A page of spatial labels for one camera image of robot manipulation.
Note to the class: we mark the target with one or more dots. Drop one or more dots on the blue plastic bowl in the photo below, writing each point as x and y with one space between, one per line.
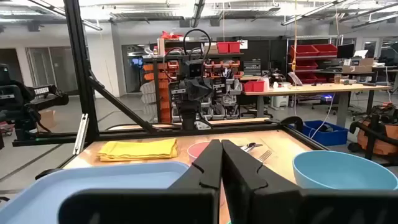
335 171

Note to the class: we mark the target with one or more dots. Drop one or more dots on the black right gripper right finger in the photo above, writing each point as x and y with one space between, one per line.
280 205

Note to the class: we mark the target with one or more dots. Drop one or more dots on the silver metal slide rail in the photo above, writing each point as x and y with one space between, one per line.
81 133

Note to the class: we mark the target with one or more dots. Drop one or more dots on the shelf rack with small bins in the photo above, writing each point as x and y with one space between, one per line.
230 90

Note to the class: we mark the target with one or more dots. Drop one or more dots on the metal fork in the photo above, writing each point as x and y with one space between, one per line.
265 155

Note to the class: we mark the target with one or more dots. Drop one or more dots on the metal rack with red bins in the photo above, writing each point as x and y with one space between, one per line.
311 51

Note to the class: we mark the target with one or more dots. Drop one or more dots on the blue plastic floor bin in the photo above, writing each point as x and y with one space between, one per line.
332 137

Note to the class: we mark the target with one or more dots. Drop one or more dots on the long wooden workbench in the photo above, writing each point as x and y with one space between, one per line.
311 89

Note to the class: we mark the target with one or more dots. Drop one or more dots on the black background Trossen robot arm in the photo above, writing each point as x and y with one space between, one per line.
18 96

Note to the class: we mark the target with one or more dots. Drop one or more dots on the cardboard box with labels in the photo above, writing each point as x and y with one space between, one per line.
357 66

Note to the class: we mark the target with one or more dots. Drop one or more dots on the black small-drawer organiser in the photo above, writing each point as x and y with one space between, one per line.
252 67

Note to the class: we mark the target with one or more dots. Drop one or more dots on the metal spoon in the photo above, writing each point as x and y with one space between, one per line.
250 145

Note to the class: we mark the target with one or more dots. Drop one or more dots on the pink plastic cup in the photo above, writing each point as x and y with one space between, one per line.
197 149

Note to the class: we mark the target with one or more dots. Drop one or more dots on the light blue plastic tray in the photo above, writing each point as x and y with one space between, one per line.
93 177

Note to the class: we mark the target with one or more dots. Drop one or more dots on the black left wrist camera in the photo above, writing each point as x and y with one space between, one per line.
195 69

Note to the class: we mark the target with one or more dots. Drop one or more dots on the small cardboard box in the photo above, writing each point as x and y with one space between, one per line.
211 48

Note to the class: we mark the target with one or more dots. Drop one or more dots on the yellow cloth napkin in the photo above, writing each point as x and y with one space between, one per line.
136 149

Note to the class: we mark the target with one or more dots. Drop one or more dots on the black computer monitor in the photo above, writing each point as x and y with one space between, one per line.
345 51

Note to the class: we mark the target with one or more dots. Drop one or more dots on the plain cardboard box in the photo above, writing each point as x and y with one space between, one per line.
48 119

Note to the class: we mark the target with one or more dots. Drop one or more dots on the red plastic bin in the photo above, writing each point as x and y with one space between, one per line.
223 47
247 86
258 86
234 47

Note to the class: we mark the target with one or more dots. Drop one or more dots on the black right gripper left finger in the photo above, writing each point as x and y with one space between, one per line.
140 208

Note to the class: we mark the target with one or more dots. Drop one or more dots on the red plastic bag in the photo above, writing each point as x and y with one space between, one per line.
171 35

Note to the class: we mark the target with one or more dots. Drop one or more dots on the white plastic bin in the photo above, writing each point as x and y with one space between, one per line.
280 101

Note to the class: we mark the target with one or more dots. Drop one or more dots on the orange shop vacuum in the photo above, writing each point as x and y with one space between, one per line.
382 137

